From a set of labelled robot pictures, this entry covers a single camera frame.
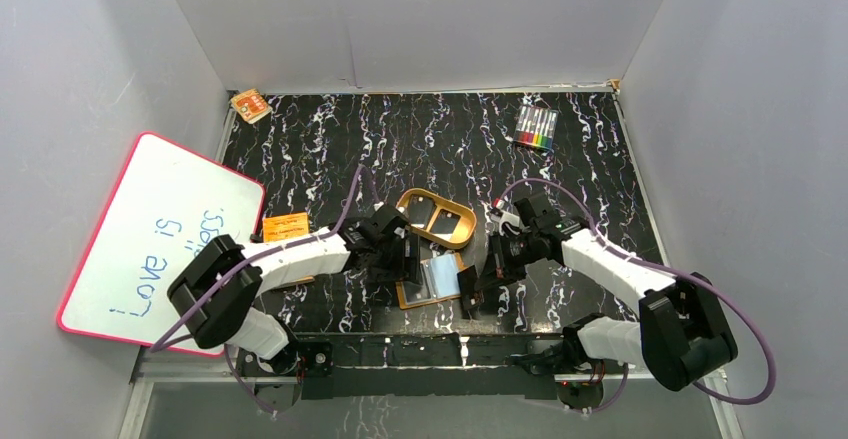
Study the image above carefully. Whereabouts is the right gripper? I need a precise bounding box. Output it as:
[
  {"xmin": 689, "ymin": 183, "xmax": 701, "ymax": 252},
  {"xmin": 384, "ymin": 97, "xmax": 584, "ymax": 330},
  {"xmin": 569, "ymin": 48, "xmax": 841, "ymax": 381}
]
[{"xmin": 475, "ymin": 230, "xmax": 541, "ymax": 292}]

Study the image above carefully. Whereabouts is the orange leather card holder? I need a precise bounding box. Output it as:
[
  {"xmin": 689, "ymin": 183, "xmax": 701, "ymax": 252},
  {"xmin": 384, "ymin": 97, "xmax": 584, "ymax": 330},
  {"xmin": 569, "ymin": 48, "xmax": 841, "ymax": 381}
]
[{"xmin": 397, "ymin": 253, "xmax": 466, "ymax": 310}]

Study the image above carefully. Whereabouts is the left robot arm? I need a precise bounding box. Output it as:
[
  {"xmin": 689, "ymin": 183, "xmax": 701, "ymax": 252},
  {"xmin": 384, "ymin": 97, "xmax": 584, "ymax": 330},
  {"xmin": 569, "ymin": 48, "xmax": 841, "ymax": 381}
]
[{"xmin": 167, "ymin": 205, "xmax": 421, "ymax": 375}]

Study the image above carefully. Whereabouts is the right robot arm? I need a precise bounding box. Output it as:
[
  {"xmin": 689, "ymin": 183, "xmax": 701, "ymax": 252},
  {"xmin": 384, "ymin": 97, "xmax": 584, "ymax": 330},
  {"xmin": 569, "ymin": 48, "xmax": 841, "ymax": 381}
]
[{"xmin": 457, "ymin": 194, "xmax": 738, "ymax": 391}]

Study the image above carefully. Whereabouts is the tan oval tray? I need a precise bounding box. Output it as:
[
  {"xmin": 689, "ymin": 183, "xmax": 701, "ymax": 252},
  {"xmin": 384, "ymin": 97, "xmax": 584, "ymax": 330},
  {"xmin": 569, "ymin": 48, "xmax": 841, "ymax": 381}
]
[{"xmin": 396, "ymin": 188, "xmax": 477, "ymax": 250}]

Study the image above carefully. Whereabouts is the orange paperback book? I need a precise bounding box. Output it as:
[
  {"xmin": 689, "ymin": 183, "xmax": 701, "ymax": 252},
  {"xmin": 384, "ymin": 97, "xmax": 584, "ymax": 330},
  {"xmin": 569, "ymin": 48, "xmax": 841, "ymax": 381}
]
[{"xmin": 262, "ymin": 211, "xmax": 317, "ymax": 288}]

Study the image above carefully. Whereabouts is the pack of coloured markers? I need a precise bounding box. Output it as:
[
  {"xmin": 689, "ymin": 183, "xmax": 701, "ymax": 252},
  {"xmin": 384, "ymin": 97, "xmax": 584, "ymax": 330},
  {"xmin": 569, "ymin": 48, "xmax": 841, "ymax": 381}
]
[{"xmin": 512, "ymin": 105, "xmax": 559, "ymax": 151}]

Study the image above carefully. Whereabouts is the pink framed whiteboard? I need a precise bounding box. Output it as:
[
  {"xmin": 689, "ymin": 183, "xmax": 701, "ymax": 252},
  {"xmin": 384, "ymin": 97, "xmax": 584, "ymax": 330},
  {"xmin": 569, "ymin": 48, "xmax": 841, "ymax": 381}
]
[{"xmin": 56, "ymin": 132, "xmax": 265, "ymax": 346}]

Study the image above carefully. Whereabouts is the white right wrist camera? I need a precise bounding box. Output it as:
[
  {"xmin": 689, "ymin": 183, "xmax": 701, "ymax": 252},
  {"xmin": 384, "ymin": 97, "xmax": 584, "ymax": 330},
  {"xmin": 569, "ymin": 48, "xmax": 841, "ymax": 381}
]
[{"xmin": 488, "ymin": 199, "xmax": 524, "ymax": 234}]

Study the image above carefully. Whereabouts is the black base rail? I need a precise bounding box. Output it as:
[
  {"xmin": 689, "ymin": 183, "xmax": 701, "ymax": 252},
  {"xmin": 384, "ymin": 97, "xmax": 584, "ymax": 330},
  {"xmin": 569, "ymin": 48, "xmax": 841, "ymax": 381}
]
[{"xmin": 231, "ymin": 329, "xmax": 631, "ymax": 417}]

